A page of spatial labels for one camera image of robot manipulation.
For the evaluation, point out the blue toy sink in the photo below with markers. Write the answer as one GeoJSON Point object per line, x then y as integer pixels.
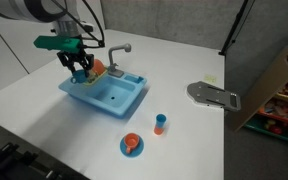
{"type": "Point", "coordinates": [74, 91]}

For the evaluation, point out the toy shelf with colourful toys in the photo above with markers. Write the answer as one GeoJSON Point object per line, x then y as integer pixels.
{"type": "Point", "coordinates": [280, 116]}

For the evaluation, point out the grey metal mounting plate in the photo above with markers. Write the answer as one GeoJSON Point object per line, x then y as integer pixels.
{"type": "Point", "coordinates": [210, 95]}

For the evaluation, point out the orange toy plate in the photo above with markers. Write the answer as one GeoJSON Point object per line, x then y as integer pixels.
{"type": "Point", "coordinates": [98, 66]}

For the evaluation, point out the blue toy tumbler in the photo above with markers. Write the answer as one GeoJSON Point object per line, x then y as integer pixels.
{"type": "Point", "coordinates": [160, 120]}

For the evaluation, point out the pale yellow sticky note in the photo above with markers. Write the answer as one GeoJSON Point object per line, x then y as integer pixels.
{"type": "Point", "coordinates": [210, 79]}

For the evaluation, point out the grey toy faucet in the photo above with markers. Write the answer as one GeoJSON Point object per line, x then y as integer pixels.
{"type": "Point", "coordinates": [111, 53]}

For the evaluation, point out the orange toy tumbler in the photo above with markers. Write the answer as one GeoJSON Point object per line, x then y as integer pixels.
{"type": "Point", "coordinates": [158, 130]}

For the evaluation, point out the black tripod pole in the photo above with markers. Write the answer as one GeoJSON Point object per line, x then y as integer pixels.
{"type": "Point", "coordinates": [232, 31]}

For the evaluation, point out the black equipment frame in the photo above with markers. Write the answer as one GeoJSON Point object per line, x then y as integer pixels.
{"type": "Point", "coordinates": [4, 160]}

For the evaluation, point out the pale toy dishes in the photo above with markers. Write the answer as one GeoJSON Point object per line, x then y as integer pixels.
{"type": "Point", "coordinates": [91, 79]}

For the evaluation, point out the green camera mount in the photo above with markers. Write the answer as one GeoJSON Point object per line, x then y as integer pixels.
{"type": "Point", "coordinates": [57, 43]}

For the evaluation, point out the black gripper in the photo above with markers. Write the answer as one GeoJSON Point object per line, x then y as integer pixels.
{"type": "Point", "coordinates": [74, 57]}

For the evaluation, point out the orange toy cup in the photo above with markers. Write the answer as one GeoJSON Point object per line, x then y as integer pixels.
{"type": "Point", "coordinates": [130, 140]}

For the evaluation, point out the blue toy saucer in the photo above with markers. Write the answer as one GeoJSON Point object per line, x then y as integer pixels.
{"type": "Point", "coordinates": [139, 150]}

